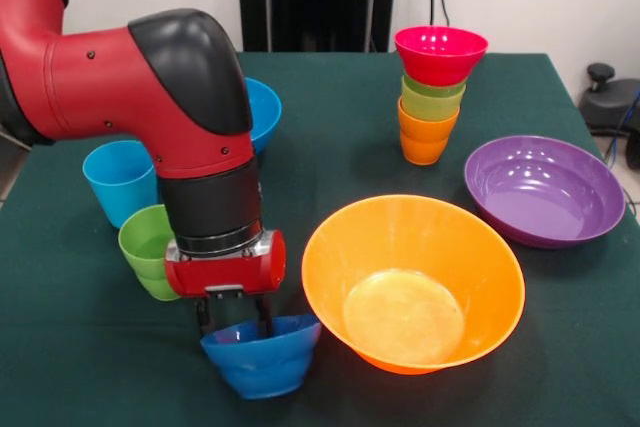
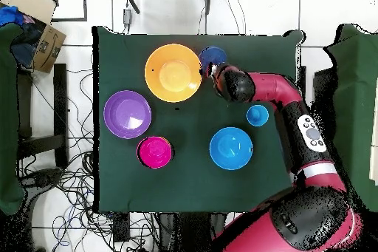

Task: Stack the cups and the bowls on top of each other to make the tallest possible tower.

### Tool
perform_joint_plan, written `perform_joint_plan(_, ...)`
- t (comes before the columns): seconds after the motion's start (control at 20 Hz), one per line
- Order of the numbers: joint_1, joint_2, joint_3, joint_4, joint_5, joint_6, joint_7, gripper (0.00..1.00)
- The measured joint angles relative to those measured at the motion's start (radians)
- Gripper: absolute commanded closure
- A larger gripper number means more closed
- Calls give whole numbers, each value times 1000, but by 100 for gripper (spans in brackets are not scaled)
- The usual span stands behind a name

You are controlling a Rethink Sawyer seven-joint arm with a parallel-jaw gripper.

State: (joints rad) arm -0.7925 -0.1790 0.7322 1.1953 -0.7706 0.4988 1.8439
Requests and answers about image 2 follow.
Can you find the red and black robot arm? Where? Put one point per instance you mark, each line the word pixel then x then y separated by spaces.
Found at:
pixel 283 89

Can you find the black pedestal base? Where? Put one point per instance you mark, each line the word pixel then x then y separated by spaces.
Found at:
pixel 44 178

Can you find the black stool frame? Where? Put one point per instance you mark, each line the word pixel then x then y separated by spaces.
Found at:
pixel 60 101

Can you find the green cloth covered table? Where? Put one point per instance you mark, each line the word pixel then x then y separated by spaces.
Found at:
pixel 357 86
pixel 9 116

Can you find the dark green tablecloth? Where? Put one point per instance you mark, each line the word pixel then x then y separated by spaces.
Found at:
pixel 124 57

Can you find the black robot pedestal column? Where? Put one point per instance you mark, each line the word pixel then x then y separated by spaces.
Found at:
pixel 192 231

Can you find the black tripod leg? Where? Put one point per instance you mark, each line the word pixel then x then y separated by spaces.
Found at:
pixel 133 3
pixel 208 0

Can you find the pink-red small bowl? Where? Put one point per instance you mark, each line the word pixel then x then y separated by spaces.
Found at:
pixel 155 152

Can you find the light blue cup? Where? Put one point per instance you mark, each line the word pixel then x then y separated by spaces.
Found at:
pixel 257 115

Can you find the purple bowl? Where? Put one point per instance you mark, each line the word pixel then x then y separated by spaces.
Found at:
pixel 127 114

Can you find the dark blue small bowl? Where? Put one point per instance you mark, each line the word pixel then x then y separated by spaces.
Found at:
pixel 214 55

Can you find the cardboard box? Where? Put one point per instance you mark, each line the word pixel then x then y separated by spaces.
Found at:
pixel 50 48

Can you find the blue cloth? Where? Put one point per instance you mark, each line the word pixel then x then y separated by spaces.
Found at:
pixel 10 15

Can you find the black floor box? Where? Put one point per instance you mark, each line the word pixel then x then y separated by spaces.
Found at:
pixel 121 227

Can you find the light blue bowl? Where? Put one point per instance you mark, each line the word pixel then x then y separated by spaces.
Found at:
pixel 231 148

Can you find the large orange bowl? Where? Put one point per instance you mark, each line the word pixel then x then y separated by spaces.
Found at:
pixel 172 74

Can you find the grey power adapter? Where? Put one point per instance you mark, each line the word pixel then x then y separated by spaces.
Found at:
pixel 127 16

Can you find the thin black frame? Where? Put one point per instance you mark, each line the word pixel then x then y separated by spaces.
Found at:
pixel 85 3

